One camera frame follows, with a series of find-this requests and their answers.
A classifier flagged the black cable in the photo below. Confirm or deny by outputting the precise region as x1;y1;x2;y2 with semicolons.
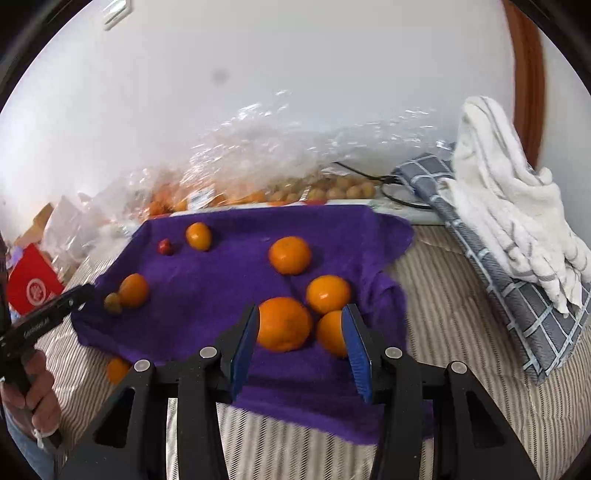
332;161;433;211

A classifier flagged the oval orange kumquat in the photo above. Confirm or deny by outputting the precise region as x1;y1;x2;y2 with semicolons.
185;222;212;252

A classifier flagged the brown wooden door frame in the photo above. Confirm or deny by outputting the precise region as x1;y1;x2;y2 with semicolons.
503;1;546;168

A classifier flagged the purple towel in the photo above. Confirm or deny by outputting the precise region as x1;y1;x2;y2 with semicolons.
72;205;414;445

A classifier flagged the clear plastic fruit bag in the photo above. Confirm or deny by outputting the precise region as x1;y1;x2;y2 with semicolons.
94;91;451;222

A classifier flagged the red paper shopping bag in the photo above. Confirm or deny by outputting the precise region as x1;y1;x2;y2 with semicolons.
7;244;64;316

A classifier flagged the white wall switch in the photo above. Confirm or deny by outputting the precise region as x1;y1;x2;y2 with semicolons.
101;0;132;31

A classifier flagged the white translucent plastic bag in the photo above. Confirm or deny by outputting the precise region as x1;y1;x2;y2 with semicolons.
41;193;118;278

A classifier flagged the large mandarin orange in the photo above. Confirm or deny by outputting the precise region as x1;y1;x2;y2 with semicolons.
257;297;314;353

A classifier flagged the small orange mandarin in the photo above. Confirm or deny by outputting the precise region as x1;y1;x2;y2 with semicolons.
305;275;352;315

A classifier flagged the round orange mandarin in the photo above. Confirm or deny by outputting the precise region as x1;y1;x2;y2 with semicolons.
269;236;312;275

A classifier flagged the orange mandarin right edge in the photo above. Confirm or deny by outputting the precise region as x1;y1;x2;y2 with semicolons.
317;310;348;358

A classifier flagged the white striped towel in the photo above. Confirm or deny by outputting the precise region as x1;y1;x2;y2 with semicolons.
438;96;590;314

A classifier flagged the small red fruit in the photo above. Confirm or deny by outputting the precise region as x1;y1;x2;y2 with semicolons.
157;238;175;256

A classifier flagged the left hand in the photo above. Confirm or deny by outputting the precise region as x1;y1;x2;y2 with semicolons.
1;350;61;438

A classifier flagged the grey checked cloth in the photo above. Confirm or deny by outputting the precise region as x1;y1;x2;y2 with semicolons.
390;153;591;386

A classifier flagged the small yellow-green fruit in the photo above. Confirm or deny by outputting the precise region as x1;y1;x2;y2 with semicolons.
103;292;123;315

